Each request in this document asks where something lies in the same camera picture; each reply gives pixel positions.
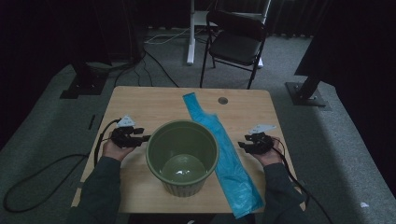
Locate black folding chair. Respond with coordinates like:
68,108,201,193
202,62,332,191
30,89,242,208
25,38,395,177
199,9,269,91

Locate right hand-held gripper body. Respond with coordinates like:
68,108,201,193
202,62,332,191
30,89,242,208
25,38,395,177
246,124,277,155

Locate person's right hand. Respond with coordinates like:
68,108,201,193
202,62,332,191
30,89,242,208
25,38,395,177
251,137,285,168

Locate black stand base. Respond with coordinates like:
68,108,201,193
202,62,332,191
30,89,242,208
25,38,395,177
59,61,110,100
285,76,332,112

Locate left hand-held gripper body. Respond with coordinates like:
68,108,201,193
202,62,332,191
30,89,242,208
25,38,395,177
110,115,138,149

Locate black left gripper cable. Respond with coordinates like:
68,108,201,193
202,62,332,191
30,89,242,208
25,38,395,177
2,118,122,215

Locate green ribbed trash bin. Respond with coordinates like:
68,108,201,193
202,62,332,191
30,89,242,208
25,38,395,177
145,119,220,198

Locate black floor cables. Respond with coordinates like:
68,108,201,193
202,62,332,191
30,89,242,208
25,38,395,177
113,49,180,89

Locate blue plastic bag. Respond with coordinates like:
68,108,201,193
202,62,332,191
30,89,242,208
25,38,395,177
181,91,265,220

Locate person's left hand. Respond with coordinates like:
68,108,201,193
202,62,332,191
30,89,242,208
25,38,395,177
102,137,136,162

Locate white floor cable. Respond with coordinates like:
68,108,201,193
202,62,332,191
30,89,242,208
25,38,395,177
144,26,207,46

